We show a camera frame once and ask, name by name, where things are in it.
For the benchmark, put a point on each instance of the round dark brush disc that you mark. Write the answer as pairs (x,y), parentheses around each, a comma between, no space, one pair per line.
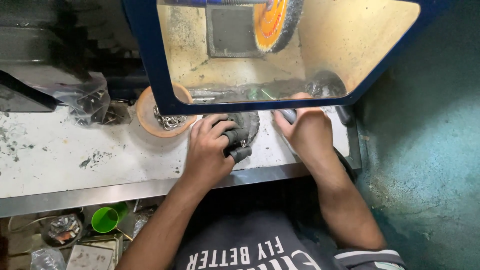
(249,122)

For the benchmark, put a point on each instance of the person's right hand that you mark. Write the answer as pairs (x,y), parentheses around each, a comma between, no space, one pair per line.
(309,131)

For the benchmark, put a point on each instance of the person's right fingers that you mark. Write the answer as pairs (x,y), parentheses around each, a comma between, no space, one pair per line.
(282,123)

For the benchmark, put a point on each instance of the black bowl of metal rings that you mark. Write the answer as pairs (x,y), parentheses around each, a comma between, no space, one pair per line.
(326,84)

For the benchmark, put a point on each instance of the pile of metal rings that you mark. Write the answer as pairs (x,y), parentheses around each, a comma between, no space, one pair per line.
(170,120)

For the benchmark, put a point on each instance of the person's left hand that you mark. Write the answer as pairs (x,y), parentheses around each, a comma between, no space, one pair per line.
(206,153)

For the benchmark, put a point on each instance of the person's dark printed shirt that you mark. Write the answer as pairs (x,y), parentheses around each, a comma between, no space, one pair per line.
(255,247)

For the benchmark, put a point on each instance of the blue framed clear guard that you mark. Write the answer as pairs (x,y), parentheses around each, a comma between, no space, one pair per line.
(150,56)

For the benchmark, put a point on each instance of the flat metal tray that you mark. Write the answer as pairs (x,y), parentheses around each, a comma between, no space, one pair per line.
(93,255)

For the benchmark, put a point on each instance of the green cup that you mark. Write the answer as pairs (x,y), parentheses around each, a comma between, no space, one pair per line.
(105,219)

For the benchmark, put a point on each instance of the crumpled clear plastic bag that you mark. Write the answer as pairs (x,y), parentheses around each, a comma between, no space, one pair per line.
(47,259)

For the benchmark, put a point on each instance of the round tin of scraps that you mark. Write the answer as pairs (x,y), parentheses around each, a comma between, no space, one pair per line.
(63,230)

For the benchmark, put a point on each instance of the orange round bowl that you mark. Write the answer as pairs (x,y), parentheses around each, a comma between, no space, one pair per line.
(150,120)

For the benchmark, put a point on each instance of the clear plastic bag of parts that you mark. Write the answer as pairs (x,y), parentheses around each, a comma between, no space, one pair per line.
(84,101)

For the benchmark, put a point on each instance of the green compound block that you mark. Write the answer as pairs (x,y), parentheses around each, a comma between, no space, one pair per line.
(258,93)

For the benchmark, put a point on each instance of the black machine housing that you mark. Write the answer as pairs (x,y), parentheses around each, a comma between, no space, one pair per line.
(45,37)

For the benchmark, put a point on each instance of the grey hand tool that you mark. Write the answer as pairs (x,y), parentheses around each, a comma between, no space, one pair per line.
(289,115)

